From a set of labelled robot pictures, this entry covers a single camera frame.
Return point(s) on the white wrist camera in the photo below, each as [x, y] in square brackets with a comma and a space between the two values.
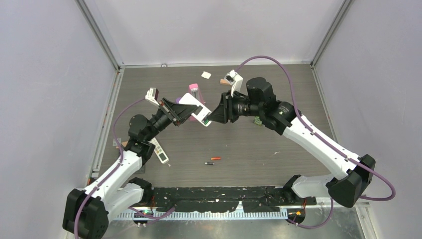
[235, 80]
[152, 96]

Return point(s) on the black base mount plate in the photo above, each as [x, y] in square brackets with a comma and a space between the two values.
[218, 199]

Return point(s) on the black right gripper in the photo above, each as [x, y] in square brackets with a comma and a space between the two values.
[224, 113]

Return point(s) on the green terminal block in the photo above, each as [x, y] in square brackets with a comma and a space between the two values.
[257, 121]

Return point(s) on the white battery cover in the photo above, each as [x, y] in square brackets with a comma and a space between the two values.
[206, 75]

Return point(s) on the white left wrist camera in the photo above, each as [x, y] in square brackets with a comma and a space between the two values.
[152, 96]

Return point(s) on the pink metronome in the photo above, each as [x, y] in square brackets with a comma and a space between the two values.
[196, 93]

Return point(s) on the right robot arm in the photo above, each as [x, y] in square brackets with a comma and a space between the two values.
[346, 182]

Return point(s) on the small tan object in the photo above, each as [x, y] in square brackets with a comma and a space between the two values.
[123, 145]

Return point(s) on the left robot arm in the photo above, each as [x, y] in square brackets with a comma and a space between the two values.
[88, 211]

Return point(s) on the white remote control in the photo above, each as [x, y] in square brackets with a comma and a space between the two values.
[201, 112]
[162, 156]

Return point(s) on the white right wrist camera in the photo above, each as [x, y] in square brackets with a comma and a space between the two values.
[235, 80]

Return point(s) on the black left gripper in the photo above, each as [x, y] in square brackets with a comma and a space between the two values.
[178, 112]

